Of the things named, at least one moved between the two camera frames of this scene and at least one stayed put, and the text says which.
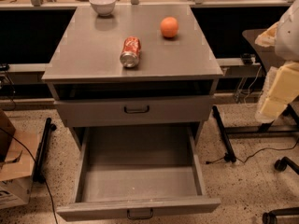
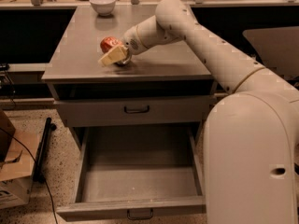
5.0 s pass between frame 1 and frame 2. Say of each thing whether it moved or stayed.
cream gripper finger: moved
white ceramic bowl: stayed
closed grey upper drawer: stayed
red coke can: moved
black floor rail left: stayed
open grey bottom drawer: stayed
